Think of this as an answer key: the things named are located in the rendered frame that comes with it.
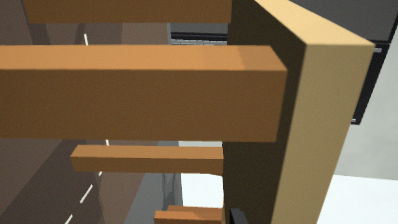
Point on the brown flat mat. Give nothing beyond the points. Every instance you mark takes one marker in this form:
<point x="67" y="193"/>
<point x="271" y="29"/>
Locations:
<point x="38" y="184"/>

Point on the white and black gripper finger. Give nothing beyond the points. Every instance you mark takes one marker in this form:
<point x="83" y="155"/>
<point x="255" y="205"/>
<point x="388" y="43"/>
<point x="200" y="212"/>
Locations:
<point x="237" y="217"/>

